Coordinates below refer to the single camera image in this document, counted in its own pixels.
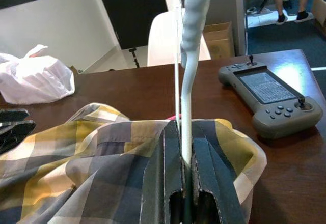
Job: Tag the grey handheld controller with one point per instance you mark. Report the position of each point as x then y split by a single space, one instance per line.
265 126

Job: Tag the white plastic bag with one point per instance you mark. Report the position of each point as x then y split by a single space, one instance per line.
38 81

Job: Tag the red pen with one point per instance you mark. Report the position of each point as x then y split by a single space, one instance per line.
172 118

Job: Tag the large brown cardboard box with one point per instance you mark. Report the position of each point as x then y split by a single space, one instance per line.
319 7

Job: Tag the closed brown cardboard box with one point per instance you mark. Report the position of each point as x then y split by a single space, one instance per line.
219 40

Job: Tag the white plastic shell chair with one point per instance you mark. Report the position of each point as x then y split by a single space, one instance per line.
163 43

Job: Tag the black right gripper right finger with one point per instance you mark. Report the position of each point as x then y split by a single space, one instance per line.
214 183

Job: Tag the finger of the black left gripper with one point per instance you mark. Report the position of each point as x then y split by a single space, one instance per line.
12 114
15 135

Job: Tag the black tripod stand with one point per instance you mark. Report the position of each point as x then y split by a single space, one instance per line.
134 56

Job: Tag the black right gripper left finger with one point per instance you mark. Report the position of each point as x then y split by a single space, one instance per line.
163 178

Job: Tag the yellow grey plaid shirt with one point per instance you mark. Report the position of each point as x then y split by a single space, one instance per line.
89 157

